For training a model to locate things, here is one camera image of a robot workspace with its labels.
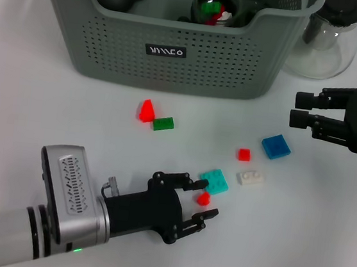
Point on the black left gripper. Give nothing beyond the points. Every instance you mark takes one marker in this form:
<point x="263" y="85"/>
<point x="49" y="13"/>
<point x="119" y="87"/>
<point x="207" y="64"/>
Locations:
<point x="150" y="214"/>

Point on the small orange-red sloped brick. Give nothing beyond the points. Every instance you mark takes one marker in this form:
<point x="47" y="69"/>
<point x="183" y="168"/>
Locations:
<point x="204" y="200"/>

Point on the teal square brick plate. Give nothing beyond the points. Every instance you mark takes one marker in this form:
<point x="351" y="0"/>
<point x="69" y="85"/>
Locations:
<point x="218" y="183"/>

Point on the green toy brick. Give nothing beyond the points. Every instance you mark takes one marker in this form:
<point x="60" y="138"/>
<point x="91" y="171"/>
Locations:
<point x="212" y="7"/>
<point x="164" y="124"/>

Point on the orange-red slope brick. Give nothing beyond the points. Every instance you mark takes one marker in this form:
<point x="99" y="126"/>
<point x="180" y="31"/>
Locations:
<point x="146" y="112"/>

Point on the small white toy brick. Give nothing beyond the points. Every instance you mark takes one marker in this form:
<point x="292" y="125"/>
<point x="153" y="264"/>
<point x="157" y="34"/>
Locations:
<point x="225" y="16"/>

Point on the dark red toy brick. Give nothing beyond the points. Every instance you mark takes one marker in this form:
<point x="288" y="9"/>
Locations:
<point x="212" y="19"/>

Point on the grey-green perforated storage bin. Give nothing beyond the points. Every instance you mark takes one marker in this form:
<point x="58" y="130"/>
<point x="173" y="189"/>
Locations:
<point x="206" y="62"/>

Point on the blue square brick plate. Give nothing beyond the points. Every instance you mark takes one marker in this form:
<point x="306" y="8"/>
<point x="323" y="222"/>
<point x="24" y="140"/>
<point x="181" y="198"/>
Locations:
<point x="276" y="146"/>

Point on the glass carafe with black lid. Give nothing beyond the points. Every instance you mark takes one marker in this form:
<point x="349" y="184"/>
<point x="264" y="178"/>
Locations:
<point x="319" y="59"/>

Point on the wide white toy brick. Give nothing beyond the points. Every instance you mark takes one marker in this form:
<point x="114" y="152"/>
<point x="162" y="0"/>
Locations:
<point x="250" y="178"/>

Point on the small orange-red square brick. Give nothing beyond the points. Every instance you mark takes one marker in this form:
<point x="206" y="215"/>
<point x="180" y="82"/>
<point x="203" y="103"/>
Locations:
<point x="244" y="154"/>

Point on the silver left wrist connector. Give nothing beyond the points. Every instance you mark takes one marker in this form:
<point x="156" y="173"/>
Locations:
<point x="112" y="185"/>

